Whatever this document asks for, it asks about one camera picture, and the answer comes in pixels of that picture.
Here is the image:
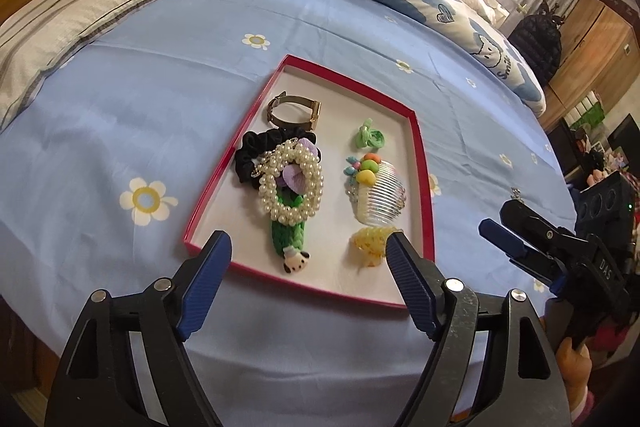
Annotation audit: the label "blue floral bed sheet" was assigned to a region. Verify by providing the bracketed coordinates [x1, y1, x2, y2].
[1, 0, 575, 426]

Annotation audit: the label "black camera box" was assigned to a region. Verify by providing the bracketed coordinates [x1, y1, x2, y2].
[575, 172, 636, 251]

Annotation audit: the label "green braided band with panda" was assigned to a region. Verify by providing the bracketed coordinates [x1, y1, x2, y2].
[271, 187, 310, 274]

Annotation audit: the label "hair comb with coloured beads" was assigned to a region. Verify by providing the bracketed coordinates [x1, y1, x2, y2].
[344, 153, 407, 227]

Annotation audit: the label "black quilted backpack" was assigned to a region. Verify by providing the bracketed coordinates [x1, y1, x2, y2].
[508, 0, 564, 87]

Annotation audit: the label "green hair ties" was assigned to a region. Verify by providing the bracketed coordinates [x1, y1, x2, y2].
[354, 118, 388, 151]

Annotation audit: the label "yellow hair claw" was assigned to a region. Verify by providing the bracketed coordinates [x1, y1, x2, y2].
[349, 227, 399, 268]

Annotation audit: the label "pink sleeve forearm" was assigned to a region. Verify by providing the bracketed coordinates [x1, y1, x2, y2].
[570, 388, 593, 427]

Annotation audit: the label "grey striped pillow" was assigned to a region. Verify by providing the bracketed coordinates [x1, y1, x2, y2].
[1, 0, 155, 129]

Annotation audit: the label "gold wrist watch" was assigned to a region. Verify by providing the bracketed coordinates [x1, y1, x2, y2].
[266, 91, 321, 131]

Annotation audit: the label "pile of clothes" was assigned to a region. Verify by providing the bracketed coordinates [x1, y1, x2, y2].
[564, 116, 640, 228]

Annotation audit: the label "black scrunchie with purple bow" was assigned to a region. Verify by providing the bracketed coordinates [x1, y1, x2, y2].
[234, 126, 321, 190]

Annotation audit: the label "white pearl bracelet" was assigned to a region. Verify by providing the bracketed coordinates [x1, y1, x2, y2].
[256, 136, 326, 228]

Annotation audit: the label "wooden wardrobe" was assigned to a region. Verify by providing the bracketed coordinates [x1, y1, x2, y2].
[539, 0, 639, 132]

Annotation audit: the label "red jewelry tray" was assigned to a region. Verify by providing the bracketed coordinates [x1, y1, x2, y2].
[183, 55, 435, 309]

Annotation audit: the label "right hand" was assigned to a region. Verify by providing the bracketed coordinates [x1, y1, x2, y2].
[555, 338, 592, 411]

